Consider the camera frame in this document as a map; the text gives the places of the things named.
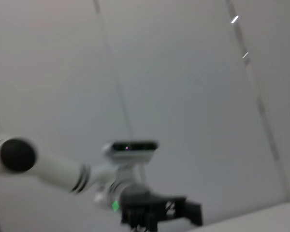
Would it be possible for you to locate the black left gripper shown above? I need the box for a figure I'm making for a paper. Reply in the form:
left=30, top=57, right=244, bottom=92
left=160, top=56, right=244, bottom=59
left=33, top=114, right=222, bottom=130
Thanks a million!
left=119, top=183, right=204, bottom=232

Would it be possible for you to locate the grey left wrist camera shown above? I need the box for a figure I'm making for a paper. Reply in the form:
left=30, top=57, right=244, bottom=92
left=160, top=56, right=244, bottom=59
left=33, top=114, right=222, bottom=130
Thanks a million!
left=102, top=140, right=160, bottom=164

